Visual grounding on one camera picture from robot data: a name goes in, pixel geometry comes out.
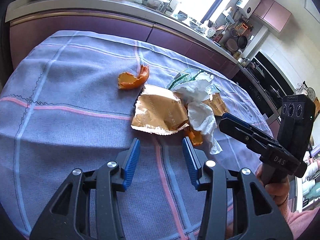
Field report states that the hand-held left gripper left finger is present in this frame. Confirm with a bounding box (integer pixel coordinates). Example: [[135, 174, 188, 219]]
[[30, 138, 141, 240]]

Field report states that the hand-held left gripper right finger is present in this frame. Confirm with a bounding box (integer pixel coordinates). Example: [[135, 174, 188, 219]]
[[182, 137, 293, 240]]

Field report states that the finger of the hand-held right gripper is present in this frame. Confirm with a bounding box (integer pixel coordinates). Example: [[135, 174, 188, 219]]
[[218, 118, 280, 157], [221, 112, 277, 142]]

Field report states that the white tissue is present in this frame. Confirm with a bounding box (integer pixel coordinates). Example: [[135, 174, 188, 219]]
[[172, 72, 223, 155]]

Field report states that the large gold snack wrapper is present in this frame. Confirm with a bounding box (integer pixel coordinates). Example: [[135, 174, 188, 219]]
[[130, 84, 190, 136]]

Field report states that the clear green snack bag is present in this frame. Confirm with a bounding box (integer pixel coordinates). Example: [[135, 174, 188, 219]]
[[167, 67, 220, 95]]

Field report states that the person's right forearm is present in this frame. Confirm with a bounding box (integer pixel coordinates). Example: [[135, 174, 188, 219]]
[[280, 200, 319, 240]]

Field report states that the person's right hand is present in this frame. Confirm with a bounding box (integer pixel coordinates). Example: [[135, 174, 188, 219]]
[[254, 165, 291, 217]]

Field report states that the small orange peel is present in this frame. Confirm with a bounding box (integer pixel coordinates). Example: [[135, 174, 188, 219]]
[[184, 127, 204, 147]]

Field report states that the small gold snack wrapper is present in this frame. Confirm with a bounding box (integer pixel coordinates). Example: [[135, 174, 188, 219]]
[[202, 92, 229, 117]]

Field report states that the black oven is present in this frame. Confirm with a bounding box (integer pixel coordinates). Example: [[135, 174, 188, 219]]
[[232, 51, 295, 125]]

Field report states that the blue checked tablecloth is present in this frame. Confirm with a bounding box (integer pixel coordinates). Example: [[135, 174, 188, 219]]
[[0, 30, 275, 240]]

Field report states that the black frying pan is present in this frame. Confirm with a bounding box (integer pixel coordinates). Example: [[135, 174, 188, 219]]
[[237, 35, 248, 50]]

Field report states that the large orange peel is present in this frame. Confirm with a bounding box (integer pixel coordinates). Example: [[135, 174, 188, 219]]
[[118, 64, 150, 90]]

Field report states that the white water heater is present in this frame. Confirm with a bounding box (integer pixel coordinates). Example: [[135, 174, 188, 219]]
[[236, 0, 262, 19]]

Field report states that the white bottle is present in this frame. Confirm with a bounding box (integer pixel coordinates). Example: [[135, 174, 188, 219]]
[[170, 0, 182, 14]]

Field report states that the kitchen counter with purple cabinets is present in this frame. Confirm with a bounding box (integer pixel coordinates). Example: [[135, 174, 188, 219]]
[[5, 0, 240, 80]]

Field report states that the pink wall cabinet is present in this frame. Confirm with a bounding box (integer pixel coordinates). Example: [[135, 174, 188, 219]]
[[252, 0, 292, 33]]

